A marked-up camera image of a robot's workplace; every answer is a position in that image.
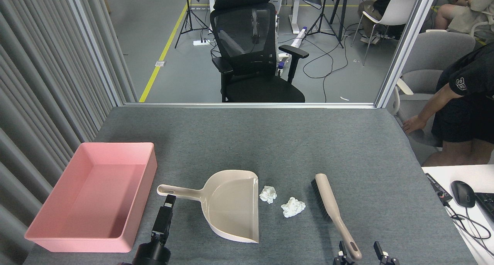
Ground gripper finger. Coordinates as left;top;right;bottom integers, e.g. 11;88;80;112
373;241;400;265
334;241;355;265

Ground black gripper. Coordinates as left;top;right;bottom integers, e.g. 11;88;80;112
132;194;176;265

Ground beige hand brush black bristles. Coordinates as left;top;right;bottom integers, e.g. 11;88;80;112
311;173;363;261

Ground beige plastic dustpan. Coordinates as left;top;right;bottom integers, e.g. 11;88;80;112
157;170;259;244

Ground white paper ball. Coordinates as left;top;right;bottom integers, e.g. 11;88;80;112
259;186;277;204
281;197;306;218

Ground pink plastic bin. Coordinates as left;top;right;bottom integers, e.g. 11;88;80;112
24;142;158;253

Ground person's right hand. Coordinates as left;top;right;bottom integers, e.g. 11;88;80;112
402;116;427;134

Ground black control box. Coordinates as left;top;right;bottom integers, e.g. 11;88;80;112
425;173;453;203

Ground black computer mouse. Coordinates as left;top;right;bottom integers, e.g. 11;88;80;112
450;180;476;208

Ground black keyboard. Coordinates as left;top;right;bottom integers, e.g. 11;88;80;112
474;192;494;222

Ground white desk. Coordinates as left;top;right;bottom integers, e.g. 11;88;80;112
421;164;494;265

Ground grey pleated curtain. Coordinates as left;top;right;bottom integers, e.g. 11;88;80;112
0;0;137;265

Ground grey upholstered chair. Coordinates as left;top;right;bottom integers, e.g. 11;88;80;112
392;32;476;148

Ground black mesh office chair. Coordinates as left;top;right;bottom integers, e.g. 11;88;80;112
210;0;310;103

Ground black tripod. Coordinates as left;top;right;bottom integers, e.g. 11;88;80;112
174;0;212;49
307;0;350;49

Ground white stand on wheels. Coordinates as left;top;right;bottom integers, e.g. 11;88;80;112
269;0;323;77

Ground white plastic chair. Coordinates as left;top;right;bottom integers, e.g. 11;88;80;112
350;0;418;66

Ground white armchair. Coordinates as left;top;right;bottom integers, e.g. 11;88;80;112
469;20;494;46

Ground black desk cable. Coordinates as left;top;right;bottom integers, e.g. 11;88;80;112
443;201;492;240

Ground silver frame rail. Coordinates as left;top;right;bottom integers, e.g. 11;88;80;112
123;102;377;110

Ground black floor cable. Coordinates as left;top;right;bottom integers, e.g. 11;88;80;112
302;24;350;103

